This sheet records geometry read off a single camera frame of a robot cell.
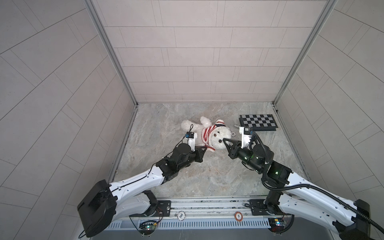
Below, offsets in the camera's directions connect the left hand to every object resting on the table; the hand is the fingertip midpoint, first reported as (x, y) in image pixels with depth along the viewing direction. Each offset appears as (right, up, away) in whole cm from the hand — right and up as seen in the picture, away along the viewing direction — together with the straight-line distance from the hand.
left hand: (210, 148), depth 75 cm
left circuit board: (-29, -33, -10) cm, 45 cm away
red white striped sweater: (-3, +9, -2) cm, 9 cm away
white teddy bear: (+2, +8, -7) cm, 11 cm away
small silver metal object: (+20, +9, +27) cm, 35 cm away
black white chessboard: (+35, +12, +27) cm, 46 cm away
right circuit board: (+31, -34, -7) cm, 46 cm away
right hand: (+5, +5, -8) cm, 10 cm away
